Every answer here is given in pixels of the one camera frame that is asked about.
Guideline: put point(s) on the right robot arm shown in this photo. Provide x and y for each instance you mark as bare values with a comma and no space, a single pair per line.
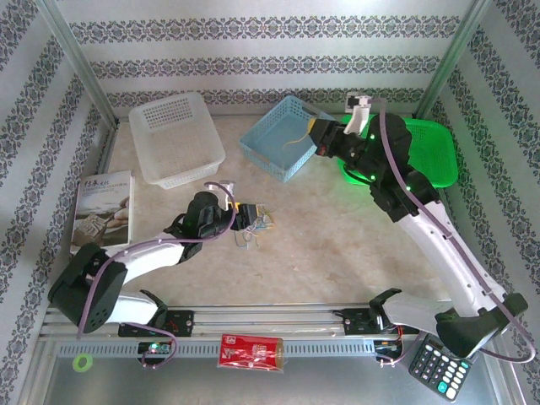
434,257

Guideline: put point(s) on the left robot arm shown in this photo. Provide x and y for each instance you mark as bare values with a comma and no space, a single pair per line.
147,258

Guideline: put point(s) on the blue plastic basket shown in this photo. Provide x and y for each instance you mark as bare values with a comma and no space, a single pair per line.
274,143

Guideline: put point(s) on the green plastic basket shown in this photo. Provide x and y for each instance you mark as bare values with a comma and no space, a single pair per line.
434,147

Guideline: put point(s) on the white plastic basket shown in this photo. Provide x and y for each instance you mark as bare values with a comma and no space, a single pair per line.
177,139

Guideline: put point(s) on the book with photo cover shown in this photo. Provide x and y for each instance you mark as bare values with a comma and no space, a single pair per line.
103,202

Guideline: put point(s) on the red foil packet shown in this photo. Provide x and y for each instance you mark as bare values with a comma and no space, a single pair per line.
249,352

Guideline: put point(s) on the circuit board with LEDs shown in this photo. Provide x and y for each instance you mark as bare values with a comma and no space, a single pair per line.
154,348

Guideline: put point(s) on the green tape roll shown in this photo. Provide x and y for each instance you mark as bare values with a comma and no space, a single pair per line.
82,356

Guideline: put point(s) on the black wiring board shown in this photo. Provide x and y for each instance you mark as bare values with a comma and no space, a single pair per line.
388,349

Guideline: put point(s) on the black calculator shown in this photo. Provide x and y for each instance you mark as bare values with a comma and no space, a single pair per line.
439,371

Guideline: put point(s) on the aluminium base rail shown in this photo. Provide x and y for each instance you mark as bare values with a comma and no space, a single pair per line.
261,320

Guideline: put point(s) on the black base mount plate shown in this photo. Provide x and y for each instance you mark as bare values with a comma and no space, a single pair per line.
181,322
354,322

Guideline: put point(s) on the aluminium frame post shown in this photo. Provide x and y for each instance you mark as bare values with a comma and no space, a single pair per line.
79,59
454,59

